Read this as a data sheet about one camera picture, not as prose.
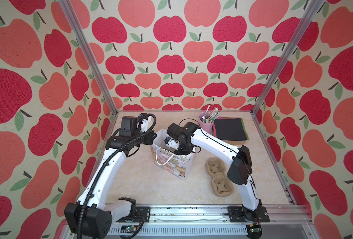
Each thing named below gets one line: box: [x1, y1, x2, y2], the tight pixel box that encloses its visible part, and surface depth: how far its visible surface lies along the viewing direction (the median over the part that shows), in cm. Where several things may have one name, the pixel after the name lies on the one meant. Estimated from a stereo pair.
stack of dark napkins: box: [212, 117, 250, 141], surface depth 107 cm
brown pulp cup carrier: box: [205, 157, 234, 198], surface depth 82 cm
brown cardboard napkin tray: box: [225, 139, 246, 145], surface depth 101 cm
